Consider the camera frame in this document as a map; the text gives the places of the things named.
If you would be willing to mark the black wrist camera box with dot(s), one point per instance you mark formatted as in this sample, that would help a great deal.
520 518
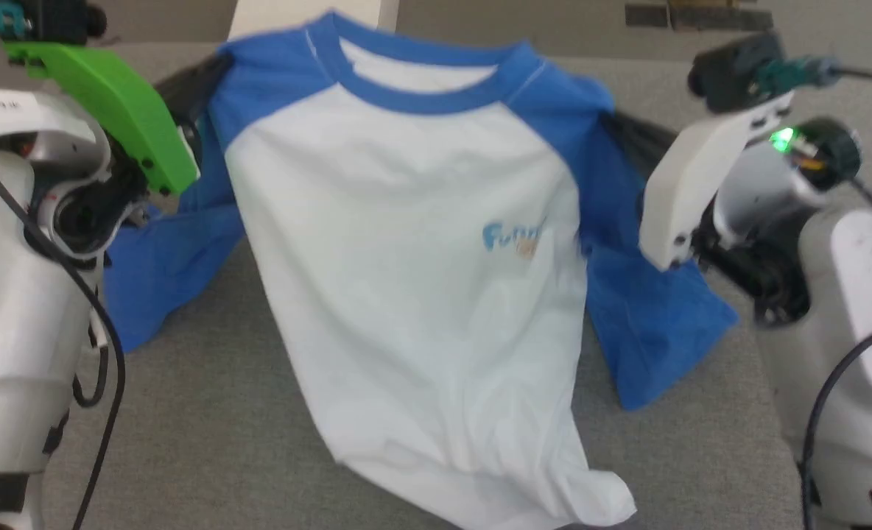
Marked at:
60 20
734 70

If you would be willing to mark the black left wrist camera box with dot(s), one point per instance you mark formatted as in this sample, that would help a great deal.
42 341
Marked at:
60 20

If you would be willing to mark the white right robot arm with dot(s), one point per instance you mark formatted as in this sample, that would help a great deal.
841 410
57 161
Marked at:
863 316

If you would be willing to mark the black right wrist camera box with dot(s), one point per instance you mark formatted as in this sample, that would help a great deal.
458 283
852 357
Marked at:
734 70

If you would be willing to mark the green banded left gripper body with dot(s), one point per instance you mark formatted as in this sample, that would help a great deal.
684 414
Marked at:
127 118

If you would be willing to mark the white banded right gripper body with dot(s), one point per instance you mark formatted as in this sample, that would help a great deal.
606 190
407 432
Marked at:
694 177

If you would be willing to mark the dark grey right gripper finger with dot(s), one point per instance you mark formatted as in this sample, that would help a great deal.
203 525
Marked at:
646 158
646 132

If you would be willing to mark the large dark floor pad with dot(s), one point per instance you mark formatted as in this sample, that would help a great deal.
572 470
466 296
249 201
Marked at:
708 4
723 20

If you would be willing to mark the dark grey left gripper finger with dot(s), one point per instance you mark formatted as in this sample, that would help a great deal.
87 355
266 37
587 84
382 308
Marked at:
199 107
197 75

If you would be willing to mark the small dark floor pad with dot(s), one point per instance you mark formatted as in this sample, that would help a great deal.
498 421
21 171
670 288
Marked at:
647 15

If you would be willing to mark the white and blue raglan T-shirt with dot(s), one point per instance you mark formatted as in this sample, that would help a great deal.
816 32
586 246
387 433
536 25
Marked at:
406 280

